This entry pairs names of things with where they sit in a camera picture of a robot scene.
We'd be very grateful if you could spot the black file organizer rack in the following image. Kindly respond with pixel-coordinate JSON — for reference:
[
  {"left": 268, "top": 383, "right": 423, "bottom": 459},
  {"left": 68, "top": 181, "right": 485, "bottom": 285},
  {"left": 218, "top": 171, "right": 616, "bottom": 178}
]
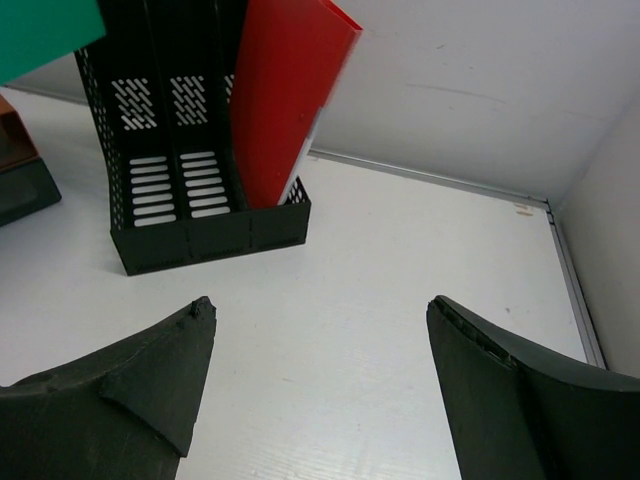
[{"left": 75, "top": 0, "right": 311, "bottom": 276}]

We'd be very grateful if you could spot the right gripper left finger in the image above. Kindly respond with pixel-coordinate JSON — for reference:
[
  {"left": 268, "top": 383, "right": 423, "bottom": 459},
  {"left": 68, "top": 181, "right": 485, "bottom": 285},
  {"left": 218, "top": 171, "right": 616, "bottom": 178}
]
[{"left": 1, "top": 296, "right": 216, "bottom": 479}]

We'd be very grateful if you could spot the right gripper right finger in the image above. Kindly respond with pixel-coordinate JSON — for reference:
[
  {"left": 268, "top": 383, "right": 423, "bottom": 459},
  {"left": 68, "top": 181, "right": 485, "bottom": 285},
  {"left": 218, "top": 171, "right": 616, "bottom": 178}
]
[{"left": 426, "top": 295, "right": 639, "bottom": 479}]

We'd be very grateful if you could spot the orange drawer cabinet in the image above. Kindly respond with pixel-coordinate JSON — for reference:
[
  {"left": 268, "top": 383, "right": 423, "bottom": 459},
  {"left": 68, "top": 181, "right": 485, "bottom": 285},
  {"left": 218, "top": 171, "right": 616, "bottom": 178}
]
[{"left": 0, "top": 96, "right": 39, "bottom": 172}]

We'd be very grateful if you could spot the green clip folder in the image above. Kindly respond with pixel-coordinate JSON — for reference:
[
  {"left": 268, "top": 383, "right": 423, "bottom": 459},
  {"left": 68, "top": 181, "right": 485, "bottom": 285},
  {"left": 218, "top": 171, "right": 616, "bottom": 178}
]
[{"left": 1, "top": 0, "right": 105, "bottom": 84}]

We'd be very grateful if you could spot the red folder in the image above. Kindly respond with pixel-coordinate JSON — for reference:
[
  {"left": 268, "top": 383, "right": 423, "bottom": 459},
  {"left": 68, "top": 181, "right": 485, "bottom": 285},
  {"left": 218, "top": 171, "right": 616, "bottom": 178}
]
[{"left": 230, "top": 1, "right": 362, "bottom": 209}]

